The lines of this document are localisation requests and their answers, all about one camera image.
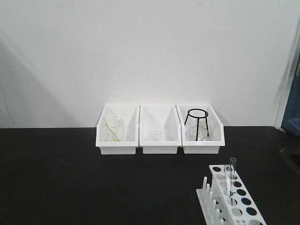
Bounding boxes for black wire tripod stand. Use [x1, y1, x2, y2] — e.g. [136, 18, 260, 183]
[184, 108, 210, 137]

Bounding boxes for small glass beaker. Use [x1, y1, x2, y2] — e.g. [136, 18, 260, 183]
[150, 128, 162, 141]

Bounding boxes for middle white plastic bin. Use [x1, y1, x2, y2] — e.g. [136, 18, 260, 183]
[139, 105, 182, 154]

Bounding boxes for yellow green stirring rod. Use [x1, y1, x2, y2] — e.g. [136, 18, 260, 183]
[103, 117, 120, 142]

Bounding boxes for right white plastic bin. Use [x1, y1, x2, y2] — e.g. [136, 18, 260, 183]
[176, 105, 225, 154]

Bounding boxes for white test tube rack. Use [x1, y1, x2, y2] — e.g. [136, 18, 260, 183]
[196, 165, 266, 225]

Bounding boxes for glass flask in bin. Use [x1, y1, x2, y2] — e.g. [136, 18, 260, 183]
[186, 125, 208, 141]

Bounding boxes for blue grey pegboard drying rack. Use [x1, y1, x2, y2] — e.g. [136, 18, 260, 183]
[281, 24, 300, 136]

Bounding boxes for clear glass test tube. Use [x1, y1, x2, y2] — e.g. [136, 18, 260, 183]
[224, 157, 237, 206]

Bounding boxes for left white plastic bin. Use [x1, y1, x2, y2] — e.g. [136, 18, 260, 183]
[96, 105, 140, 155]

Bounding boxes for large glass beaker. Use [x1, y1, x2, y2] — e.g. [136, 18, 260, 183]
[105, 118, 124, 142]

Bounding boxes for white plastic bin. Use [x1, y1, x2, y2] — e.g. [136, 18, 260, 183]
[96, 105, 140, 155]
[176, 105, 225, 154]
[139, 105, 182, 154]

